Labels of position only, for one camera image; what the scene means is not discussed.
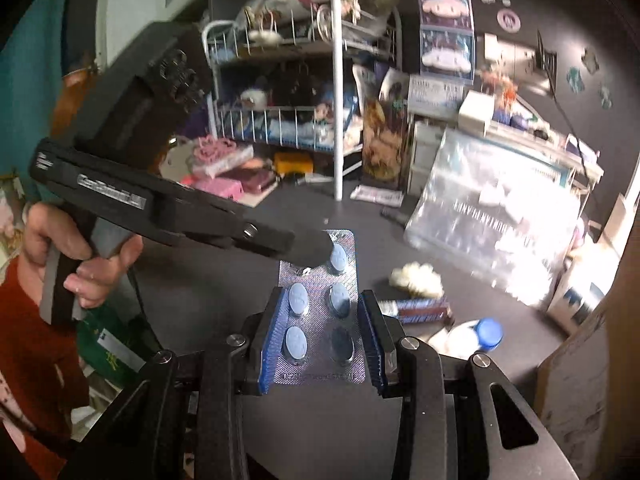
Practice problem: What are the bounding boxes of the white mini drawer unit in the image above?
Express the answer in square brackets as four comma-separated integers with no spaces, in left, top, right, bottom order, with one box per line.
[407,119,444,196]

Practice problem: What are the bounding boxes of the small paper sachet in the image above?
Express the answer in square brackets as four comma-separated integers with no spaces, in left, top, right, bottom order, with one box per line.
[349,184,405,208]

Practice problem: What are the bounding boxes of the orange yellow case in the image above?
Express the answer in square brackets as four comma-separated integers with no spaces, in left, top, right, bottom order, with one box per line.
[273,152,314,176]

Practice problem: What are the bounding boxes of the brown cardboard box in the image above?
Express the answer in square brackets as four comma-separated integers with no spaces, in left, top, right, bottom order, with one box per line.
[534,221,640,479]

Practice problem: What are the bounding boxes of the white metal shelf rack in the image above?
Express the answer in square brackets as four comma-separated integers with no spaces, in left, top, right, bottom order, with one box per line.
[202,0,402,200]

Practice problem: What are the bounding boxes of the white fabric flower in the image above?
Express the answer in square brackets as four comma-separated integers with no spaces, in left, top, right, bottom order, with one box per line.
[388,262,444,299]

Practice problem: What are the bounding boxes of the clear plastic bag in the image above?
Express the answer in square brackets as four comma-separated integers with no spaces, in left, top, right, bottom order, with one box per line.
[405,129,580,308]

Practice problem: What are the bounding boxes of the pink patterned pouch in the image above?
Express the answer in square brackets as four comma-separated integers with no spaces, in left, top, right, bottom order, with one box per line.
[193,178,244,202]

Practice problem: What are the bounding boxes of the blue pill blister pack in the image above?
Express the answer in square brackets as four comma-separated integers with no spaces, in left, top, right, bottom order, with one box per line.
[274,230,366,386]

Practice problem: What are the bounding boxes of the white bottle blue cap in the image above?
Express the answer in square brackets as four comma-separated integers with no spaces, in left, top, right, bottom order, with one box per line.
[427,318,504,361]

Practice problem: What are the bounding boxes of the anime art card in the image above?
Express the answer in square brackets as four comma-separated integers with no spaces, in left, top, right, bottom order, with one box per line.
[362,67,410,188]

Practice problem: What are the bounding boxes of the person's left hand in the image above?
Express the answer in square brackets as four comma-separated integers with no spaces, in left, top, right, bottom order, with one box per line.
[17,203,143,309]

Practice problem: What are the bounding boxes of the cinnamoroll drawer box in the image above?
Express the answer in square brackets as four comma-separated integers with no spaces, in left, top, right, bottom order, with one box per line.
[418,0,475,84]

